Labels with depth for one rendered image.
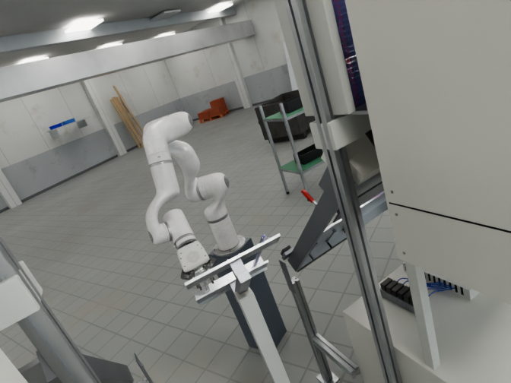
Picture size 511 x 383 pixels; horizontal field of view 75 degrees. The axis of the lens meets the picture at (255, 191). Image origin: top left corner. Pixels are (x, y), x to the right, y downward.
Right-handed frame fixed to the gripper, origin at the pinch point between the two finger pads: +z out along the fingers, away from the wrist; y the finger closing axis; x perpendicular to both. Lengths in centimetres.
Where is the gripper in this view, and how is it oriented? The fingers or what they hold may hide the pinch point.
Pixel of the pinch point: (204, 281)
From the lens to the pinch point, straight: 125.8
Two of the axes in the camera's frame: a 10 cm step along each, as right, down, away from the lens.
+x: 0.1, 5.5, 8.3
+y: 8.7, -4.1, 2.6
